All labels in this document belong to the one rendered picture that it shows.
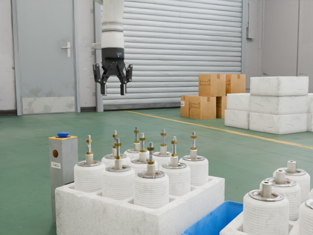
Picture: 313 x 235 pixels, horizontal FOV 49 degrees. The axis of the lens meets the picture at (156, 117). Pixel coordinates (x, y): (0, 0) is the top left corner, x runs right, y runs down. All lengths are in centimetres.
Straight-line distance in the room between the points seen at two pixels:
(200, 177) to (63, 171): 46
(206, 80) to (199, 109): 41
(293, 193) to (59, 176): 75
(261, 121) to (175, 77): 334
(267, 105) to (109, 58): 257
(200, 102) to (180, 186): 361
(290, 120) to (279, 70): 410
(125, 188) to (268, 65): 695
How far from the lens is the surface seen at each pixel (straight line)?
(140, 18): 643
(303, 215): 77
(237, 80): 495
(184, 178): 102
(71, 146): 123
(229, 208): 117
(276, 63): 763
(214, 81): 469
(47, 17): 603
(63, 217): 113
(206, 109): 464
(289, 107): 354
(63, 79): 598
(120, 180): 99
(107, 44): 114
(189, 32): 687
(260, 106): 360
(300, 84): 361
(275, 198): 80
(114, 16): 115
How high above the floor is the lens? 50
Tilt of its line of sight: 6 degrees down
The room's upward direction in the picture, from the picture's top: 1 degrees counter-clockwise
